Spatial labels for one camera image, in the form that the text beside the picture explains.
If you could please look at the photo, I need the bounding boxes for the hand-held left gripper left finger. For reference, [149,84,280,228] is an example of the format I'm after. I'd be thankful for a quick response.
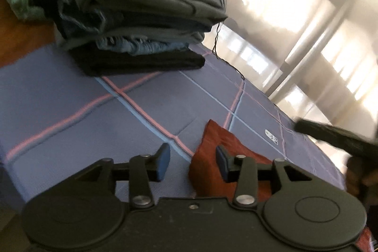
[75,143,171,209]

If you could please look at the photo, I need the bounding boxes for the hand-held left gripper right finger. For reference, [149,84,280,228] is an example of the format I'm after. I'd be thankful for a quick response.
[215,145,313,208]

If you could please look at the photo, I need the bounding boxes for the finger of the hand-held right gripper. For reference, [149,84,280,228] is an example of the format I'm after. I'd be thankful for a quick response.
[295,119,378,158]

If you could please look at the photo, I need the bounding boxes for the white sheet label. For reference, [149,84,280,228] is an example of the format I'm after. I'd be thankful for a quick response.
[265,129,279,146]

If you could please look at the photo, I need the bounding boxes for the blue plaid bed sheet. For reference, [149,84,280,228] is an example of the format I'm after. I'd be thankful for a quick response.
[0,42,348,211]

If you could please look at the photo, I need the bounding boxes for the light blue folded jeans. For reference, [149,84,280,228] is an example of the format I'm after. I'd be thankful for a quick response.
[96,34,190,56]

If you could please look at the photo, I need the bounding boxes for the sheer white curtain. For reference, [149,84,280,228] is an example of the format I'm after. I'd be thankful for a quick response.
[133,0,378,152]

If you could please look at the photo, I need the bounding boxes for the white window frame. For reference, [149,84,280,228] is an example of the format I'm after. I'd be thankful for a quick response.
[266,0,369,102]

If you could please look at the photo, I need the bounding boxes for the dark drawstring cord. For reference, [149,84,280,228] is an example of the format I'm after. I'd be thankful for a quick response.
[213,20,246,81]

